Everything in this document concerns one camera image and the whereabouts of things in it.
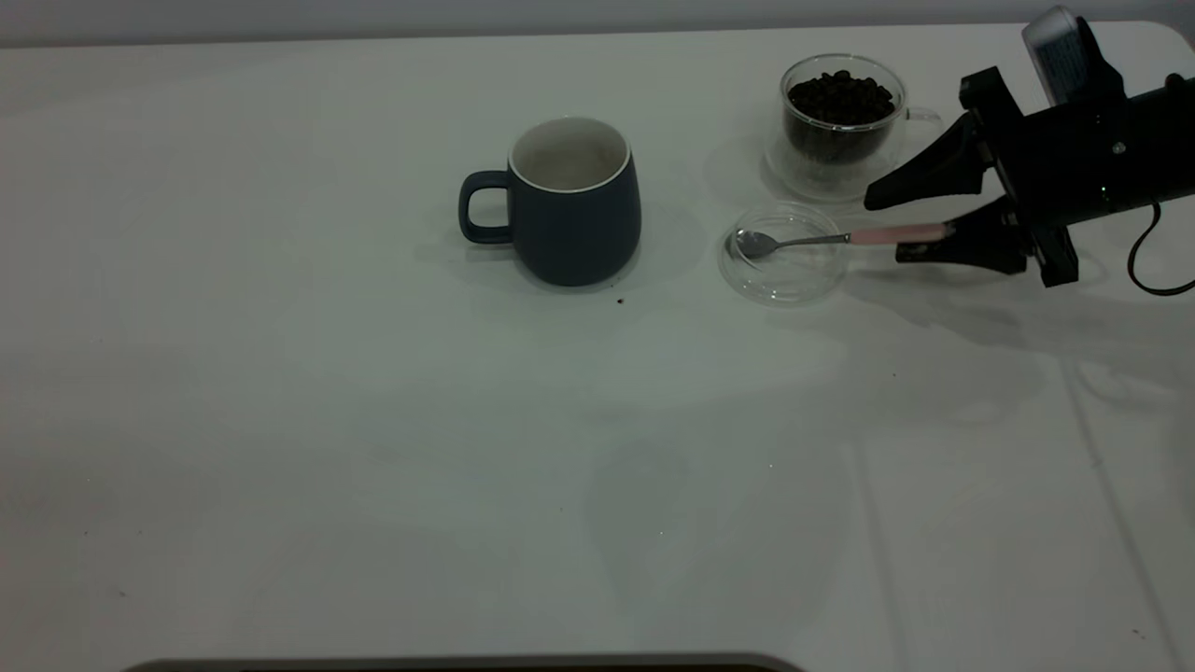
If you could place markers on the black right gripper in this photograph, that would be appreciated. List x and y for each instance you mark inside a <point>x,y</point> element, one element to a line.
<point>1092,163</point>

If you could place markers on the dark blue-grey ceramic mug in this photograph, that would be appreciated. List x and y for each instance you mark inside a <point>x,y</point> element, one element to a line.
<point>579,233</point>

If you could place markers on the dark coffee beans heap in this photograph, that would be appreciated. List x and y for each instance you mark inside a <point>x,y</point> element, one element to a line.
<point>840,103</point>

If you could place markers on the clear glass saucer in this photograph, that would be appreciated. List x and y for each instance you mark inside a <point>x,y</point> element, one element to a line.
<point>782,280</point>

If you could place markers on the clear double-wall glass cup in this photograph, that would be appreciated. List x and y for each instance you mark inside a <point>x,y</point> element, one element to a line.
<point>822,177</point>

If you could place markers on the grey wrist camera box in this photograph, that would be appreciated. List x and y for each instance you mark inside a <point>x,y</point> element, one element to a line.
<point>1064,56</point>

